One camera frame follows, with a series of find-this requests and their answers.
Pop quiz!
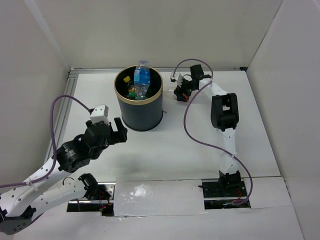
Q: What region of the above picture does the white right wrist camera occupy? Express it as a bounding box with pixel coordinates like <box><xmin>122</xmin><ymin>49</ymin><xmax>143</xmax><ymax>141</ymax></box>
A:
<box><xmin>170</xmin><ymin>72</ymin><xmax>184</xmax><ymax>87</ymax></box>

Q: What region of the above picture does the small green bottle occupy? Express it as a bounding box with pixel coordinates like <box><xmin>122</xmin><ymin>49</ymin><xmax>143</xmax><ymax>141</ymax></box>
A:
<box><xmin>128</xmin><ymin>91</ymin><xmax>136</xmax><ymax>100</ymax></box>

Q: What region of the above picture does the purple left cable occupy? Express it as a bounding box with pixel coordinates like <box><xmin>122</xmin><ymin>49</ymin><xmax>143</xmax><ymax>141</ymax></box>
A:
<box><xmin>0</xmin><ymin>94</ymin><xmax>95</xmax><ymax>223</ymax></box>

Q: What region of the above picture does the black bin gold rim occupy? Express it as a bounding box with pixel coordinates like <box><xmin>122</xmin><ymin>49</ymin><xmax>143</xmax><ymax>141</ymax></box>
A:
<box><xmin>113</xmin><ymin>66</ymin><xmax>164</xmax><ymax>132</ymax></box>

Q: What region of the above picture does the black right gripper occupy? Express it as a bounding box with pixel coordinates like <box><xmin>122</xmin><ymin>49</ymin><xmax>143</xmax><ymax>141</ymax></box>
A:
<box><xmin>174</xmin><ymin>77</ymin><xmax>197</xmax><ymax>103</ymax></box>

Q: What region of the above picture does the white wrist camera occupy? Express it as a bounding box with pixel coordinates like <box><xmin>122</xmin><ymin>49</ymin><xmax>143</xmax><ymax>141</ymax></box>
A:
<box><xmin>170</xmin><ymin>72</ymin><xmax>184</xmax><ymax>87</ymax></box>
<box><xmin>89</xmin><ymin>104</ymin><xmax>110</xmax><ymax>125</ymax></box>

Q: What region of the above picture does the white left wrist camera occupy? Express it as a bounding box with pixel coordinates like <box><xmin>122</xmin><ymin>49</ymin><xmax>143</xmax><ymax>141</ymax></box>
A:
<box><xmin>89</xmin><ymin>104</ymin><xmax>110</xmax><ymax>125</ymax></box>

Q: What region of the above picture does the clear bottle red label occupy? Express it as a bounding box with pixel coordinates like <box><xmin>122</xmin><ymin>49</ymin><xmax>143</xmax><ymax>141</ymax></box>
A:
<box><xmin>163</xmin><ymin>85</ymin><xmax>178</xmax><ymax>101</ymax></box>

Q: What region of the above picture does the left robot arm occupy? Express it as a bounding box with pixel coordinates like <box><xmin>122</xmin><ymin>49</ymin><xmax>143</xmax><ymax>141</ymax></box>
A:
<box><xmin>0</xmin><ymin>117</ymin><xmax>128</xmax><ymax>235</ymax></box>

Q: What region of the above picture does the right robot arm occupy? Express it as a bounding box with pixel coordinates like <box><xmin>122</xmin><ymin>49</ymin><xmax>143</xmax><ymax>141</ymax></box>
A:
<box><xmin>170</xmin><ymin>64</ymin><xmax>242</xmax><ymax>197</ymax></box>

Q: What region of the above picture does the aluminium frame rail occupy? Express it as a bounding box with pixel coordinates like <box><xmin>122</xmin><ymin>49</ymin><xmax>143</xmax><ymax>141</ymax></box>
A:
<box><xmin>38</xmin><ymin>66</ymin><xmax>247</xmax><ymax>182</ymax></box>

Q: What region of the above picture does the clear bottle yellow cap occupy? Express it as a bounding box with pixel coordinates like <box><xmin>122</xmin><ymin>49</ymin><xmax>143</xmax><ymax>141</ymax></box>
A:
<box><xmin>123</xmin><ymin>76</ymin><xmax>135</xmax><ymax>93</ymax></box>

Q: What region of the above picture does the clear bottle blue label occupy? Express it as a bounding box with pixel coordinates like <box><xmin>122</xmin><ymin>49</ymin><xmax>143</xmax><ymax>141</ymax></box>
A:
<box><xmin>133</xmin><ymin>60</ymin><xmax>151</xmax><ymax>101</ymax></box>

